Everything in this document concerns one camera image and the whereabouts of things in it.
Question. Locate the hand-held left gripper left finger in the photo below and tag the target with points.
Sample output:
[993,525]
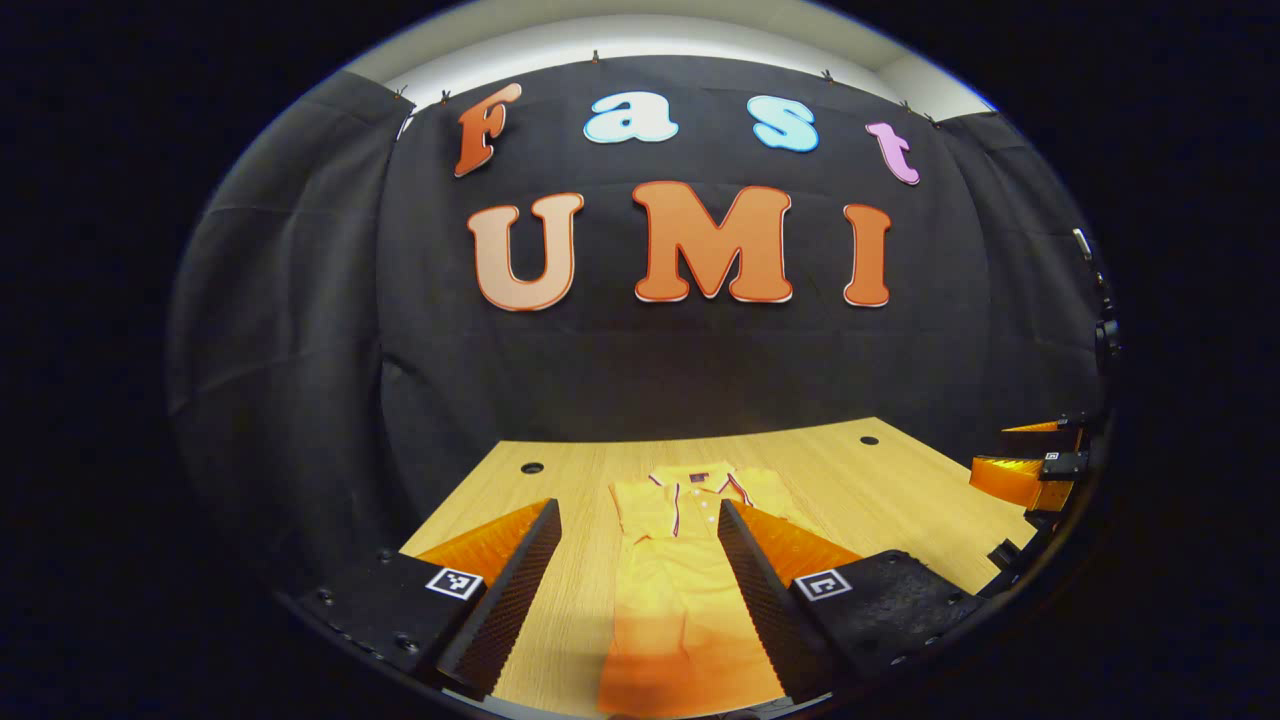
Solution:
[515,600]

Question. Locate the orange polo T-shirt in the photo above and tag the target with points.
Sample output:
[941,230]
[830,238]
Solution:
[670,600]

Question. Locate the black backdrop cloth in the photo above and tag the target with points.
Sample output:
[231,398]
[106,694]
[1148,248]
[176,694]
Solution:
[650,370]

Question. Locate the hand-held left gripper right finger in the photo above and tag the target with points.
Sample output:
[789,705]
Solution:
[765,610]

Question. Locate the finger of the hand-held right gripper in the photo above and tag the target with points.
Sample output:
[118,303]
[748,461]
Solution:
[1040,440]
[1062,465]

